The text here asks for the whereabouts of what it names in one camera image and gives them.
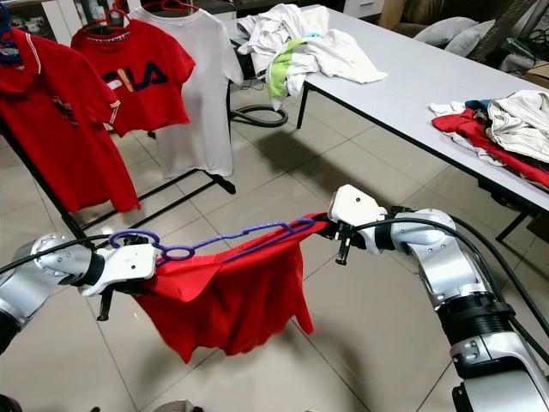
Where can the blue plastic clothes hanger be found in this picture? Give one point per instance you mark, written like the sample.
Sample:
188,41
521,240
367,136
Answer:
180,251

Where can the plain red shirt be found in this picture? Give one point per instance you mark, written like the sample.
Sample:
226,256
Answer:
232,300

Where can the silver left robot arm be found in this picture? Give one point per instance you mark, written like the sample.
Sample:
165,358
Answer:
43,283

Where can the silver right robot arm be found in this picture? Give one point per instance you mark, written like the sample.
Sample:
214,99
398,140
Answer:
455,275

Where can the thin blue clothes hanger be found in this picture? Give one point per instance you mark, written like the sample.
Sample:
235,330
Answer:
10,53

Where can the red plastic clothes hanger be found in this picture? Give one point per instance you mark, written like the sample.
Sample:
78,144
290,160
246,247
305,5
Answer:
170,7
107,27

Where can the grey left robot foot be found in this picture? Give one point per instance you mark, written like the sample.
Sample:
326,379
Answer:
176,406

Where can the red garment under pile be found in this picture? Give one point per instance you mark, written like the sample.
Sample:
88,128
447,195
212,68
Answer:
463,129

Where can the red polo shirt white trim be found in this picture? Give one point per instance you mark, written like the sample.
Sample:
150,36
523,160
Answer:
69,146

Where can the large white table black legs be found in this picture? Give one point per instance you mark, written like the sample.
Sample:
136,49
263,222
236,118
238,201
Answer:
420,86

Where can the lime green white garment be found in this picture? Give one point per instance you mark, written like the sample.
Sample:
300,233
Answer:
279,73

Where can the white T-shirt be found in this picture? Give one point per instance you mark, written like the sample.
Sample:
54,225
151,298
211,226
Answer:
210,120

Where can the white crumpled garment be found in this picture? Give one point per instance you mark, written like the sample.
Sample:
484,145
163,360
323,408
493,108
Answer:
343,51

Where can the blue jeans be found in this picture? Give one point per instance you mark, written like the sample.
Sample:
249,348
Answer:
480,105

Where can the red FILA T-shirt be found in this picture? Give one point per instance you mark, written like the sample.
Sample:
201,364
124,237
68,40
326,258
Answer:
137,112

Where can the grey pillow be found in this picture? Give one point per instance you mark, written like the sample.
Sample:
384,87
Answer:
472,39
442,30

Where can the brown cardboard box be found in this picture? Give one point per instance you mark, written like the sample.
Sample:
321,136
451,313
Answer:
539,75

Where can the dark wicker armchair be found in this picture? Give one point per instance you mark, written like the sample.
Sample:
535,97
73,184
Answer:
510,26

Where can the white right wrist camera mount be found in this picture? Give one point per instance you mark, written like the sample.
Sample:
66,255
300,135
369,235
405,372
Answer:
352,206

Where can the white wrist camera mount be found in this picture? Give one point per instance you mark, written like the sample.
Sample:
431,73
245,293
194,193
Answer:
352,206
129,264

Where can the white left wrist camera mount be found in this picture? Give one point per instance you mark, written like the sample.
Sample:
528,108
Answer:
129,264

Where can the metal clothes rack black frame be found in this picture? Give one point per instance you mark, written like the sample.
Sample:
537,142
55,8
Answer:
223,183

